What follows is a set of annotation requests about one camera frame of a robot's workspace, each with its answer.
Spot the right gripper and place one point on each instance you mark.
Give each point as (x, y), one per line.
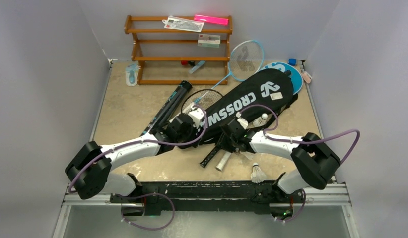
(226, 132)

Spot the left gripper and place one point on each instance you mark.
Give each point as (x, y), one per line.
(194, 136)

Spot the black shuttlecock tube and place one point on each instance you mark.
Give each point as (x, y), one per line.
(169, 106)

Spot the black Crossway racket bag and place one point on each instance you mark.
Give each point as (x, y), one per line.
(268, 90)

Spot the black badminton racket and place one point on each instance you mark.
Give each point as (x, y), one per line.
(204, 98)
(210, 156)

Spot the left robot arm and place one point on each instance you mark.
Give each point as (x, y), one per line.
(91, 171)

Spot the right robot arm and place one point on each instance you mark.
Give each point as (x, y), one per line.
(315, 162)

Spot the light blue badminton racket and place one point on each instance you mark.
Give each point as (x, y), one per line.
(245, 60)

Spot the white shuttlecock near bag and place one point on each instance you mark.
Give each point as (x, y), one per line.
(261, 120)

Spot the red black small object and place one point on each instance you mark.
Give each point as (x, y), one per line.
(188, 63)

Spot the light blue strip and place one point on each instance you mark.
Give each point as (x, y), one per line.
(196, 67)

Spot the light blue packaged item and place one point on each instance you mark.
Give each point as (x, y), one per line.
(131, 74)

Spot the blue racket bag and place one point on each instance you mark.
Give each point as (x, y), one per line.
(295, 76)

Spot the white green box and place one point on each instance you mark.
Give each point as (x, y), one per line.
(210, 41)

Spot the small pink white object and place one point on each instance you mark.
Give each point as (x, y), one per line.
(306, 77)

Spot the small blue cube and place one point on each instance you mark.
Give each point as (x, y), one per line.
(292, 61)

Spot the white blister package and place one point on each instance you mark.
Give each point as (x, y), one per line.
(176, 23)

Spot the pink bar on shelf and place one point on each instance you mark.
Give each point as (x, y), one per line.
(211, 19)

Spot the wooden shelf rack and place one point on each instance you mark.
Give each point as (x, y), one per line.
(176, 49)

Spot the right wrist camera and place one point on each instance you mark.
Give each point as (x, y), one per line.
(243, 122)

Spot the white racket handle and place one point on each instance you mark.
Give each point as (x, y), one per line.
(223, 161)

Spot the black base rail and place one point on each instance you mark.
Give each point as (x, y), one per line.
(219, 196)

